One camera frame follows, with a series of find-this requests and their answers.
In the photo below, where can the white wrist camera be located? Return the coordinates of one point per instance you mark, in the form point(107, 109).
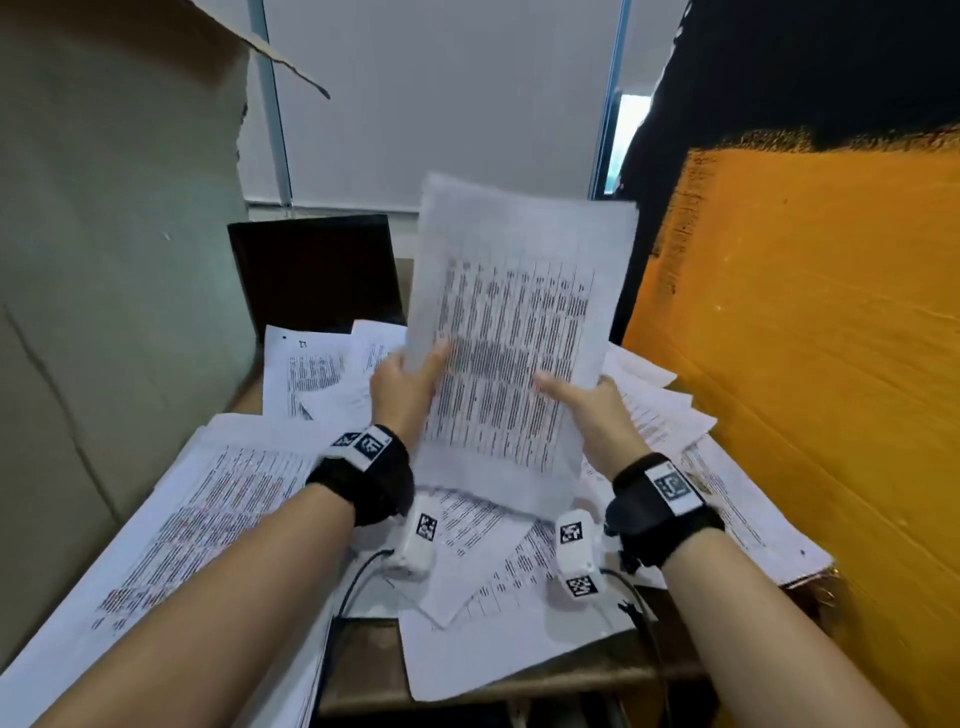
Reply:
point(577, 559)
point(416, 547)

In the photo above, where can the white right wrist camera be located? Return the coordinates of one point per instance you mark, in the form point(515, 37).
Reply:
point(577, 559)

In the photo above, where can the pile of printed papers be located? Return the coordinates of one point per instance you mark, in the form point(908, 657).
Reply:
point(750, 517)

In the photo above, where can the orange cardboard panel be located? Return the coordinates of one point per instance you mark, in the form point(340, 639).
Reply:
point(825, 337)

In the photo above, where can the person's right hand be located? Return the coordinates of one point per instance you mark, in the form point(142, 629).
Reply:
point(607, 427)

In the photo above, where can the aligned stack of printed sheets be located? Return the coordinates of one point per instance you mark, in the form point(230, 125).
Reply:
point(517, 315)
point(187, 510)

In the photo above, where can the person's left hand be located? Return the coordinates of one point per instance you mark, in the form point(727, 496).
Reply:
point(394, 397)

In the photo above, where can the beige cardboard panel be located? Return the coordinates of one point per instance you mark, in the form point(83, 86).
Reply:
point(112, 300)

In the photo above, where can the black laptop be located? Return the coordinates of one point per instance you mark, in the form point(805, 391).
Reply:
point(315, 270)

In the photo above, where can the person's right forearm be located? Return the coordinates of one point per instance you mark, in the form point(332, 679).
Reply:
point(772, 637)

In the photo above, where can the person's left forearm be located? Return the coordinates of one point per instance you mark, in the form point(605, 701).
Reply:
point(210, 607)

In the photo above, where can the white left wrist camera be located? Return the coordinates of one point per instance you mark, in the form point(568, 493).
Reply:
point(416, 547)

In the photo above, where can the dark framed window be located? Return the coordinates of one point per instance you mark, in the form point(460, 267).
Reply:
point(626, 135)

